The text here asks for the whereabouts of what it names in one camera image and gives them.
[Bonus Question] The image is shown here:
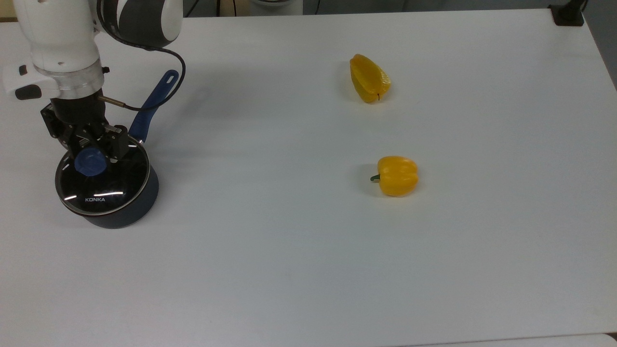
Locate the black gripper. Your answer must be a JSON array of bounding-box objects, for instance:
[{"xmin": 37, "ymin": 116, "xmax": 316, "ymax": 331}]
[{"xmin": 40, "ymin": 91, "xmax": 131, "ymax": 163}]

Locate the glass lid with blue knob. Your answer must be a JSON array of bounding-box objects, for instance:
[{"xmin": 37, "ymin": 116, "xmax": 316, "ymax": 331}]
[{"xmin": 54, "ymin": 140, "xmax": 151, "ymax": 216}]

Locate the yellow star fruit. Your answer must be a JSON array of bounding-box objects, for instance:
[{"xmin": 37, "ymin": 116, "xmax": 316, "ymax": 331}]
[{"xmin": 349, "ymin": 53, "xmax": 392, "ymax": 104}]

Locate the whole yellow bell pepper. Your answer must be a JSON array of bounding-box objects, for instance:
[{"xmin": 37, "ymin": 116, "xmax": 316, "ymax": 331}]
[{"xmin": 370, "ymin": 156, "xmax": 419, "ymax": 197}]

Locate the black table clamp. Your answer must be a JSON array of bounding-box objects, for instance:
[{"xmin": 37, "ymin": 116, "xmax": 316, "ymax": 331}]
[{"xmin": 549, "ymin": 0, "xmax": 590, "ymax": 27}]

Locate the black saucepan with blue handle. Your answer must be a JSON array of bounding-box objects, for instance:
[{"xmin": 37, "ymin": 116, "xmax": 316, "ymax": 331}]
[{"xmin": 58, "ymin": 70, "xmax": 180, "ymax": 230}]

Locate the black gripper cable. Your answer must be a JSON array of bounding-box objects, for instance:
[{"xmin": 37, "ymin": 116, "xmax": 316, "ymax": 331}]
[{"xmin": 96, "ymin": 10, "xmax": 187, "ymax": 112}]

